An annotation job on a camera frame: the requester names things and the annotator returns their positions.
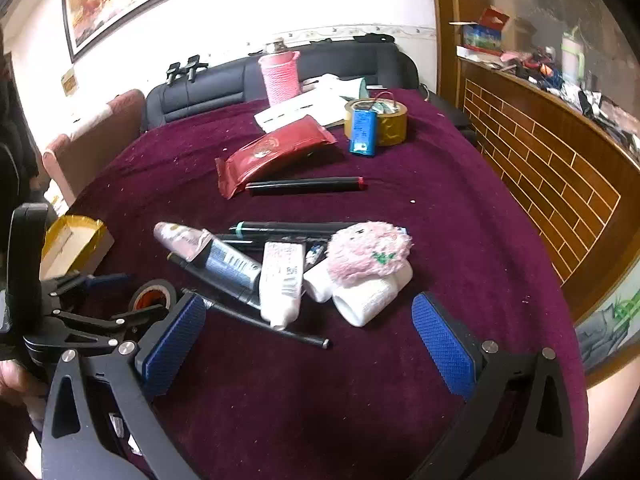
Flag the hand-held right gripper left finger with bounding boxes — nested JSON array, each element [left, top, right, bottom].
[[41, 291, 207, 480]]

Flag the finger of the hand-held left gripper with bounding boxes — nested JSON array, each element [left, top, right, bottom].
[[22, 305, 171, 361], [42, 271, 136, 306]]

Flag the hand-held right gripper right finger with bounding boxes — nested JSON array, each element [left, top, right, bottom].
[[410, 291, 581, 480]]

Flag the yellow rimmed white tray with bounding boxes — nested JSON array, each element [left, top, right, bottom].
[[40, 215, 115, 281]]

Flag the black tape roll red core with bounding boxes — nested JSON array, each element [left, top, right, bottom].
[[129, 279, 178, 313]]

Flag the pale pink bottle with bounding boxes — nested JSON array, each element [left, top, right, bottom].
[[154, 221, 216, 263]]

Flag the dark blue tube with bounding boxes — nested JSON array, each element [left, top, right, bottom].
[[200, 237, 263, 293]]

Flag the white tube with barcode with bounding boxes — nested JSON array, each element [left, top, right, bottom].
[[260, 241, 306, 331]]

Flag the pink fuzzy plush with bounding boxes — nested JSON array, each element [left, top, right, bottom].
[[327, 221, 415, 280]]

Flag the thin black pencil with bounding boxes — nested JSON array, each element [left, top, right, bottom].
[[181, 287, 332, 350]]

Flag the black marker with teal band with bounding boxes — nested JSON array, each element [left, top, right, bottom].
[[229, 220, 361, 236]]

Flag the black marker with red end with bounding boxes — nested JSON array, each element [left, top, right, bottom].
[[246, 176, 368, 196]]

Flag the person's left hand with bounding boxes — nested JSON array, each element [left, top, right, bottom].
[[0, 359, 48, 398]]

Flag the person's dark clothing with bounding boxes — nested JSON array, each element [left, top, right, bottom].
[[0, 25, 40, 211]]

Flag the burgundy tablecloth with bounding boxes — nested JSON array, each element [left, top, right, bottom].
[[65, 89, 588, 480]]

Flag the bamboo painted panel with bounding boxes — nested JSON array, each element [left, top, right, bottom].
[[575, 290, 640, 376]]

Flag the red foil packet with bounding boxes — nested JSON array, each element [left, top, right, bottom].
[[215, 115, 338, 200]]

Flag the wooden brick-pattern counter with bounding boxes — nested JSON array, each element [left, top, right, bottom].
[[430, 0, 640, 391]]

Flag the black leather sofa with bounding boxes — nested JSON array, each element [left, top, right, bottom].
[[145, 42, 420, 133]]

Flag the blue yellow sponge pack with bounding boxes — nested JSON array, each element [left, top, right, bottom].
[[344, 99, 408, 147]]

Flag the blue rectangular box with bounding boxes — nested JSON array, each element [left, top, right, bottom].
[[349, 108, 378, 156]]

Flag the white paper stack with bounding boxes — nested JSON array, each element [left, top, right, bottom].
[[254, 74, 371, 133]]

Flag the pink knit-covered bottle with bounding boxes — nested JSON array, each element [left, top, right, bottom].
[[258, 40, 302, 107]]

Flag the white green tumbler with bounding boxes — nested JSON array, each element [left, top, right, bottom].
[[562, 34, 587, 81]]

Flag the red blue tissue box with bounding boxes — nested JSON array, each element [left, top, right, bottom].
[[462, 7, 511, 56]]

